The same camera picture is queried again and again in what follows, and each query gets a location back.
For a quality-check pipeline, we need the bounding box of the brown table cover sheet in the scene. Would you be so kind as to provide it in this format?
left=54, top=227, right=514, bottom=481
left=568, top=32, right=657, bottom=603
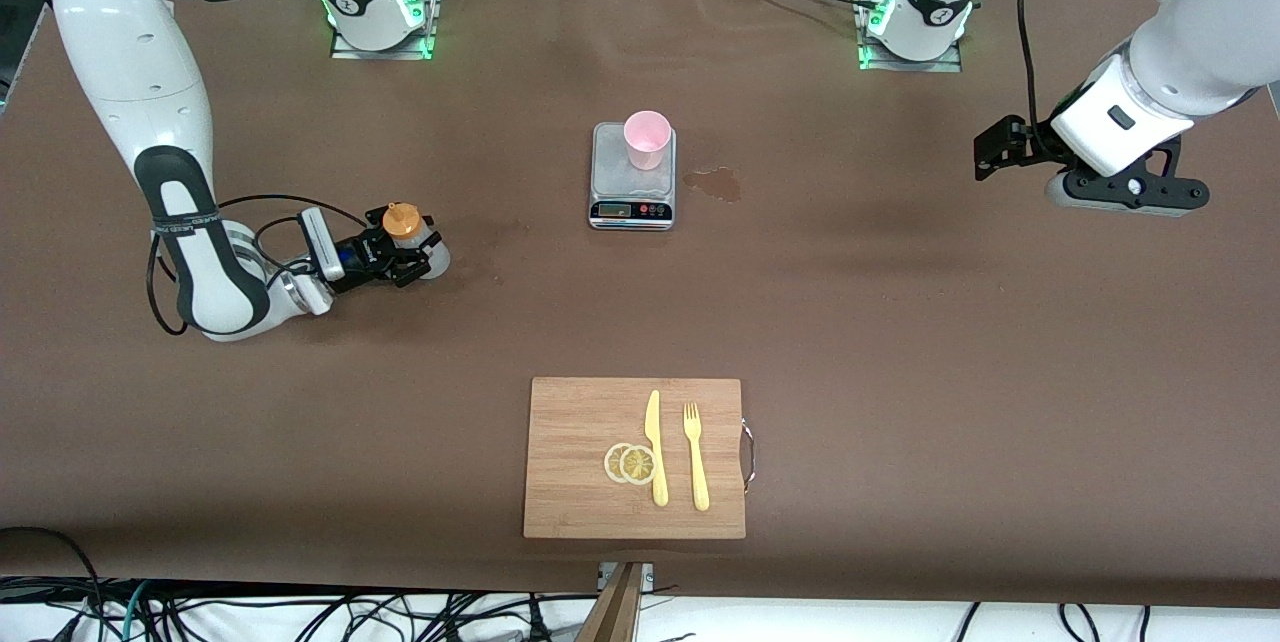
left=0, top=0, right=1280, bottom=608

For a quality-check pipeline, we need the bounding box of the wooden beam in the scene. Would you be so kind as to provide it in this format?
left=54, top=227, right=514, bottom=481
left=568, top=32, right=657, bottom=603
left=574, top=562, right=647, bottom=642

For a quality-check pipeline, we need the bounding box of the translucent sauce bottle orange cap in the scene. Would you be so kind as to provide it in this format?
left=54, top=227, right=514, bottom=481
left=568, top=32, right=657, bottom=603
left=383, top=203, right=452, bottom=281

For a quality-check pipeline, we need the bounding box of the teal floor cable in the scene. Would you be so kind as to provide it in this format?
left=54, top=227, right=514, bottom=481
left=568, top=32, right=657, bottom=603
left=118, top=580, right=151, bottom=642

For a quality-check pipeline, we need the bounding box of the yellow plastic fork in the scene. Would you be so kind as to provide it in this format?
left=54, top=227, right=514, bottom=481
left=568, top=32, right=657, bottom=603
left=683, top=402, right=711, bottom=512

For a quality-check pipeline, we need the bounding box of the yellow plastic knife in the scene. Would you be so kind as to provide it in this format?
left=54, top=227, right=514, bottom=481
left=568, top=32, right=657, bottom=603
left=645, top=389, right=669, bottom=508

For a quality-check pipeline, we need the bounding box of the brown liquid spill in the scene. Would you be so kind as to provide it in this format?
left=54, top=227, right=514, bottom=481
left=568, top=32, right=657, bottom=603
left=684, top=168, right=743, bottom=204

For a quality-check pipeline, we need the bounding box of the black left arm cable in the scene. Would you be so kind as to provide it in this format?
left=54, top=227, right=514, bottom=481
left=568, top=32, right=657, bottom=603
left=1015, top=0, right=1061, bottom=158

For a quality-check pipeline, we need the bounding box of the silver digital kitchen scale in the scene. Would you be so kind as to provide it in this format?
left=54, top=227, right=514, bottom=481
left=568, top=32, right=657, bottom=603
left=588, top=122, right=678, bottom=231

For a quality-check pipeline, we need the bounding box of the black looped floor cable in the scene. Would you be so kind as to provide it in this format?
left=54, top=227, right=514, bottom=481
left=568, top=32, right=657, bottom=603
left=0, top=526, right=106, bottom=642

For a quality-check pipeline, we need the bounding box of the small metal bracket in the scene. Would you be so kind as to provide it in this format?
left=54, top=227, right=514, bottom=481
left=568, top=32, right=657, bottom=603
left=597, top=562, right=656, bottom=591

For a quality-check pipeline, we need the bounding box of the bamboo cutting board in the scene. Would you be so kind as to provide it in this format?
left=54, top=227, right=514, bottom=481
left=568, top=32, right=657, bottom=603
left=523, top=377, right=747, bottom=540

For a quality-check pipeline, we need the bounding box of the pink plastic cup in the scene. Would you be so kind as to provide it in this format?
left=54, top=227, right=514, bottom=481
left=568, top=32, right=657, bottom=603
left=624, top=110, right=672, bottom=171

